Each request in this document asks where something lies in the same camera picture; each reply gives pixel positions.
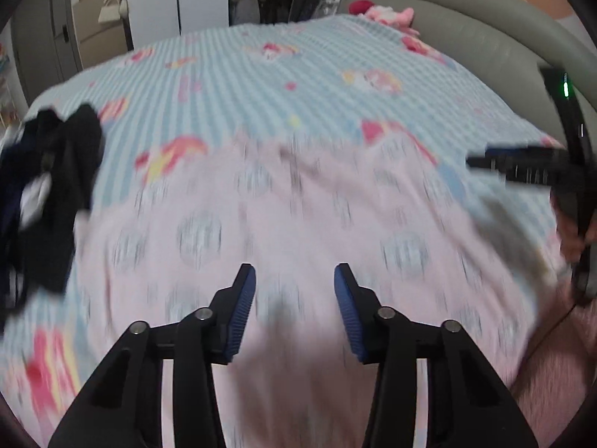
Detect grey door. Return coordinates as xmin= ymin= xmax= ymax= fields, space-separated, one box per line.
xmin=12 ymin=0 xmax=82 ymax=103

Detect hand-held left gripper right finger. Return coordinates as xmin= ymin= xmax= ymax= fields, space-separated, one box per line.
xmin=333 ymin=264 xmax=539 ymax=448

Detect white sock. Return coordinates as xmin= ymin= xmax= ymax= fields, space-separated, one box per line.
xmin=19 ymin=175 xmax=52 ymax=225

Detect grey padded headboard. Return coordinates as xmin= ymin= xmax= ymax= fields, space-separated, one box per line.
xmin=338 ymin=0 xmax=597 ymax=150

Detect black garment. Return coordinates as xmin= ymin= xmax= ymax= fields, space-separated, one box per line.
xmin=28 ymin=103 xmax=106 ymax=295

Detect beige cabinet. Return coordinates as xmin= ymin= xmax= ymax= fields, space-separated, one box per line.
xmin=70 ymin=0 xmax=134 ymax=71

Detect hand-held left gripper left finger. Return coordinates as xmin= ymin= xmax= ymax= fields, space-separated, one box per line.
xmin=48 ymin=264 xmax=257 ymax=448

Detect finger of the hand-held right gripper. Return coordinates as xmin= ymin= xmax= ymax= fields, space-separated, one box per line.
xmin=466 ymin=146 xmax=567 ymax=187

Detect navy white-striped garment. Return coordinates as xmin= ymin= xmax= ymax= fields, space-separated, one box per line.
xmin=0 ymin=140 xmax=43 ymax=327

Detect pink plush toy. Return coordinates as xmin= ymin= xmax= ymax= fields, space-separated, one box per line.
xmin=366 ymin=4 xmax=421 ymax=35

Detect person's right hand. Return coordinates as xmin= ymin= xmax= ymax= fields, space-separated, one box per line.
xmin=550 ymin=190 xmax=587 ymax=265

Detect blue checked printed blanket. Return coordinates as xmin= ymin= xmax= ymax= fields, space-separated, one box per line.
xmin=0 ymin=13 xmax=567 ymax=430

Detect pink printed pajama pants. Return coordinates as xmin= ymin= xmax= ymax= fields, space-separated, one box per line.
xmin=70 ymin=135 xmax=560 ymax=448

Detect white wardrobe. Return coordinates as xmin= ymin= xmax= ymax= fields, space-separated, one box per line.
xmin=124 ymin=0 xmax=231 ymax=50

